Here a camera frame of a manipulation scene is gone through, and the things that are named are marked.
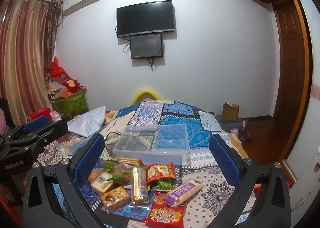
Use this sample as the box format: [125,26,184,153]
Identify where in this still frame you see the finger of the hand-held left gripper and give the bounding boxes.
[5,115,50,141]
[15,119,69,150]

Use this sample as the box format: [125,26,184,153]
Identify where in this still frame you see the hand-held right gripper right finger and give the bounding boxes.
[209,133,292,228]

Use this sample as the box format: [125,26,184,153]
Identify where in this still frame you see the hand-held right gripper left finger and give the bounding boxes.
[22,133,105,228]

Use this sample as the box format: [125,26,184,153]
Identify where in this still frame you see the green snack packet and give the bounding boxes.
[102,160,118,170]

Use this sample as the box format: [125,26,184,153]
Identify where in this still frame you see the brown shredded snack packet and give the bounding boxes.
[107,163,133,185]

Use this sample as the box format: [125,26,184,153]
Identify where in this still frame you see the brown nut candy packet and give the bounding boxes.
[101,185,132,213]

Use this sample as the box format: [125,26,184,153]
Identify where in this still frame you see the gold striped biscuit packet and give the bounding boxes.
[131,166,150,206]

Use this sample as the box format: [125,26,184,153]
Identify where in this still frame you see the green pea packet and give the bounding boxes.
[151,179,175,192]

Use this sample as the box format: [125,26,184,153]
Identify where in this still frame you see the small red peanut packet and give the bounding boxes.
[144,163,175,183]

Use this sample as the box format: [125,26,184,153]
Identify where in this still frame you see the clear plastic storage container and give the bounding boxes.
[112,124,192,167]

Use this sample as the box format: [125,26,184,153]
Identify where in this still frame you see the large red snack packet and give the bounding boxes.
[145,192,188,228]

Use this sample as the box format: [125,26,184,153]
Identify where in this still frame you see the red box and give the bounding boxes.
[26,108,52,122]

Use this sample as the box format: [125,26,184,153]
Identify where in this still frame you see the orange snack packet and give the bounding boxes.
[88,168,104,181]

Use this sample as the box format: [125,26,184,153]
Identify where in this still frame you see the yellow white snack packet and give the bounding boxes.
[90,171,113,195]

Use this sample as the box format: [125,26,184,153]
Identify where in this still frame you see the green fabric storage box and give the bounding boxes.
[51,89,89,119]

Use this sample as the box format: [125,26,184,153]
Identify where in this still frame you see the white plastic bag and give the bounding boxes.
[67,105,107,137]

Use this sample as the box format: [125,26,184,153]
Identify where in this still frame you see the clear biscuit packet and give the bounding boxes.
[116,157,144,167]

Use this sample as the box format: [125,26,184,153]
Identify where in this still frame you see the dark clothes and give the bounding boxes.
[235,119,253,141]

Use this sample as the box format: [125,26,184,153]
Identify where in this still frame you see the purple label cracker packet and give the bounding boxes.
[164,179,203,208]

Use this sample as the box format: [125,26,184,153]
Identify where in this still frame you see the brown paper bag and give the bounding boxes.
[222,102,240,122]

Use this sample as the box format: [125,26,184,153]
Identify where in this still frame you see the patchwork blanket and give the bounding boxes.
[37,99,258,228]

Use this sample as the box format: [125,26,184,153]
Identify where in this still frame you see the striped brown curtain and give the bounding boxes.
[0,0,63,129]

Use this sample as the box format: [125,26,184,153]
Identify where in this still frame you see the yellow hoop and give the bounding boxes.
[130,88,162,106]

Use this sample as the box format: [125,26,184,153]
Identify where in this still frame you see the white cabinet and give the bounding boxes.
[282,141,320,218]

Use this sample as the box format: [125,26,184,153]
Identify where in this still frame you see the wooden door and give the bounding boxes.
[271,0,314,149]

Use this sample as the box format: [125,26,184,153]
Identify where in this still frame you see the black monitor cable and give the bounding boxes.
[147,56,160,72]

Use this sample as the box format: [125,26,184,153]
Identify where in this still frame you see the small black wall monitor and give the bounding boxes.
[130,34,164,60]

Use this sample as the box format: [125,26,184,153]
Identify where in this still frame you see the large black wall television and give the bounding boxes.
[116,0,175,38]

